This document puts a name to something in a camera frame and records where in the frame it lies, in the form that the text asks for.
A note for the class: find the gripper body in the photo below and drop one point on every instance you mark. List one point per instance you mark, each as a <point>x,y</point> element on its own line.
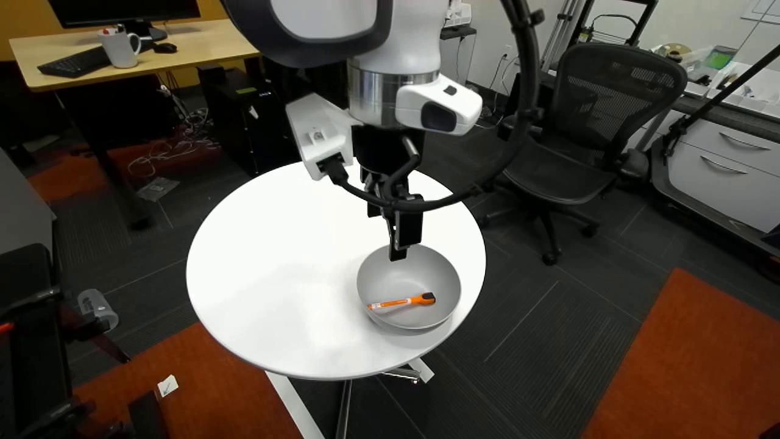
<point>381,149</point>

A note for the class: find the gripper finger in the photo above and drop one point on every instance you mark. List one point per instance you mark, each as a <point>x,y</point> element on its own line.
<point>374,195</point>
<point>407,228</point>

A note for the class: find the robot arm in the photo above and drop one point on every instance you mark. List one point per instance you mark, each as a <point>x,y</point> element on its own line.
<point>402,42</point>

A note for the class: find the grey bowl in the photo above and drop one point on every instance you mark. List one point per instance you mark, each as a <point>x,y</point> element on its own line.
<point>402,280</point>

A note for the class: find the orange marker with black cap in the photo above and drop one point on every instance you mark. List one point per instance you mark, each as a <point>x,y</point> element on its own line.
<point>402,302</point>

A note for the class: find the black computer tower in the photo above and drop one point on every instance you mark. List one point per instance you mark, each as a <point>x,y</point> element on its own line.
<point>244,116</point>

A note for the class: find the black mesh office chair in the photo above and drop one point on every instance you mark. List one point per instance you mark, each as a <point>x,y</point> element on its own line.
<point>585,122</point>

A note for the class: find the aluminium ladder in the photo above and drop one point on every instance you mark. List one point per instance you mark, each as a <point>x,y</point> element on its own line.
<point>557,33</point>

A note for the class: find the wooden desk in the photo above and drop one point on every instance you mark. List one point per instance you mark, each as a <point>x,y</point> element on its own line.
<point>195,46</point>

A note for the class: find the grey paper sheet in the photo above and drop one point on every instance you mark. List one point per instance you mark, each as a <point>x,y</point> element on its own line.
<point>158,189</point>

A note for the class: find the black computer mouse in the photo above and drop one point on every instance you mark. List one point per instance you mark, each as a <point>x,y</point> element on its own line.
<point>164,47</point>

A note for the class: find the white mug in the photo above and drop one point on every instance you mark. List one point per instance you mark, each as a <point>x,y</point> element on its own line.
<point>120,49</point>

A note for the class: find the white paper note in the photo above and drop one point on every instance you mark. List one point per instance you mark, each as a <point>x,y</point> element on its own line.
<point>167,385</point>

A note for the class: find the black monitor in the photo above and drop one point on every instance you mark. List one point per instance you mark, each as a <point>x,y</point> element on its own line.
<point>122,11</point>

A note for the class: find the black keyboard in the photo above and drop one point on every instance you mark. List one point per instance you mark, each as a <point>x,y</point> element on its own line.
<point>73,63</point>

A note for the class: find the white drawer cabinet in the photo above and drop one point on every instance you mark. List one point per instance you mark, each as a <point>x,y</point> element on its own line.
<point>725,164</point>

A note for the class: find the stand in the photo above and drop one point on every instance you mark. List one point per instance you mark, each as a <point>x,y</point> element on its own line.
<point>719,97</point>

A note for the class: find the grey cabinet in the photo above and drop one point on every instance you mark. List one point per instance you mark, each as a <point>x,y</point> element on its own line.
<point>21,207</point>

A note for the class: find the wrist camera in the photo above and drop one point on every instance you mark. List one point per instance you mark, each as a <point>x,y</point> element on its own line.
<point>317,131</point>

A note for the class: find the wall socket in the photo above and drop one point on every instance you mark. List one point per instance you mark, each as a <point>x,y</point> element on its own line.
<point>508,52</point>

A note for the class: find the black equipment frame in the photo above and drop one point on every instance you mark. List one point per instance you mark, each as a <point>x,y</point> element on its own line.
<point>30,341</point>

